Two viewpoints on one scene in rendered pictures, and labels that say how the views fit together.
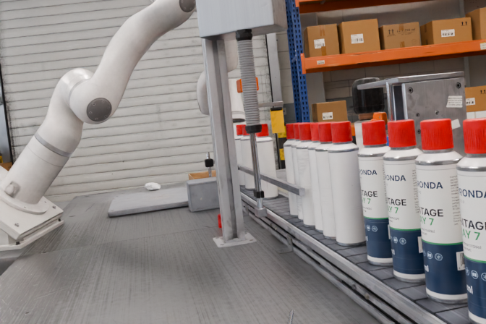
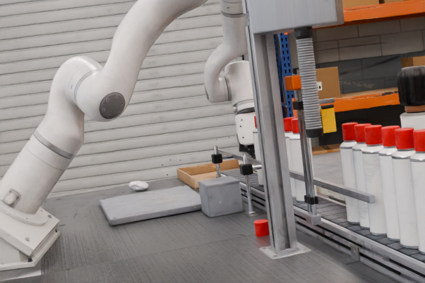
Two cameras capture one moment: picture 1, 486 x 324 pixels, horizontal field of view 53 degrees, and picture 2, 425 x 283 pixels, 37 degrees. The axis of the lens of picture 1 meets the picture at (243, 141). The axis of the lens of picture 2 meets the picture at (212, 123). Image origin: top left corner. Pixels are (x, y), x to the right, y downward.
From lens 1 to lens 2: 32 cm
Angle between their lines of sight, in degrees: 3
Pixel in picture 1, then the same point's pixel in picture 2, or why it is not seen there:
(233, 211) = (284, 219)
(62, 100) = (63, 93)
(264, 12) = (326, 9)
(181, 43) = not seen: outside the picture
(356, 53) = (350, 8)
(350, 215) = not seen: outside the picture
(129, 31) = (143, 15)
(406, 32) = not seen: outside the picture
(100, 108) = (114, 103)
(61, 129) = (67, 128)
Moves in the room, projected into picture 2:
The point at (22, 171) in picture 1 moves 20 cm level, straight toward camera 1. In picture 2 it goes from (23, 177) to (41, 186)
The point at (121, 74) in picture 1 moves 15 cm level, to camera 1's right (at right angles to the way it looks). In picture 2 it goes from (134, 64) to (193, 57)
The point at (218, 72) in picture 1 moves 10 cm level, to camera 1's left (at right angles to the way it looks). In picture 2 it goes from (267, 69) to (219, 75)
